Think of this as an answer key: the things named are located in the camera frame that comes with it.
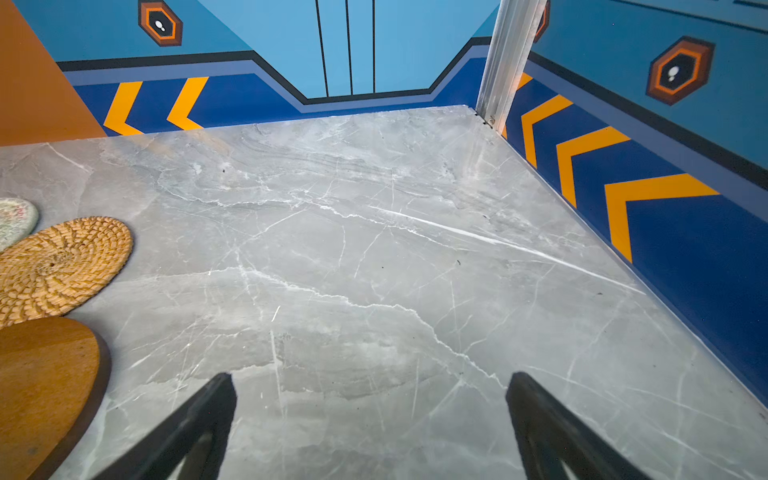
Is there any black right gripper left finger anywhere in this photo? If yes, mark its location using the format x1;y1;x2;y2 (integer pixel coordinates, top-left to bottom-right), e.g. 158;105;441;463
97;372;237;479

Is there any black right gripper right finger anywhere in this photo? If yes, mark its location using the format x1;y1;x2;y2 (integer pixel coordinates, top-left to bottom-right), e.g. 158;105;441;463
506;371;648;479

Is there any plain brown wooden round coaster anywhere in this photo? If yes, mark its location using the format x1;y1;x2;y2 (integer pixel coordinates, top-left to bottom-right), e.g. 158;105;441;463
1;317;111;479

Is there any woven rattan round coaster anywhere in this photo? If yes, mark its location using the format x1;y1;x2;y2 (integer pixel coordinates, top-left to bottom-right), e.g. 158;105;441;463
1;217;133;328

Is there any white multicolour rope coaster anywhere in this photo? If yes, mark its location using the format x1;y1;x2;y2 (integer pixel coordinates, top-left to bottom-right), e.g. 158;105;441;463
0;197;39;252

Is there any aluminium corner post right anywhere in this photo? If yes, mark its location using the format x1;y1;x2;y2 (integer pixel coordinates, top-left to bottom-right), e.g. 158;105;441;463
475;0;547;134

